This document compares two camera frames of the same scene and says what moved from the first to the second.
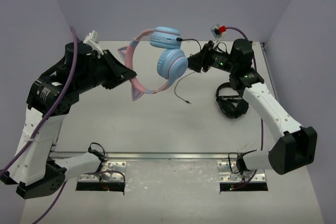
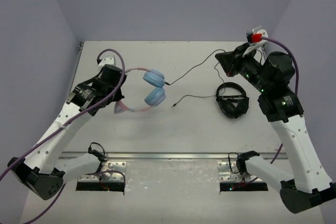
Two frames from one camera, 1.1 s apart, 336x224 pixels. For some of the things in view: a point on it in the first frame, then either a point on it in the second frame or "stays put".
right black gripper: x=202 y=60 to x=231 y=61
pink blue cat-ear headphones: x=172 y=62 to x=154 y=96
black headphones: x=233 y=106 stays put
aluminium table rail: x=72 y=156 stays put
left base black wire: x=96 y=153 stays put
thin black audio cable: x=180 y=40 to x=192 y=68
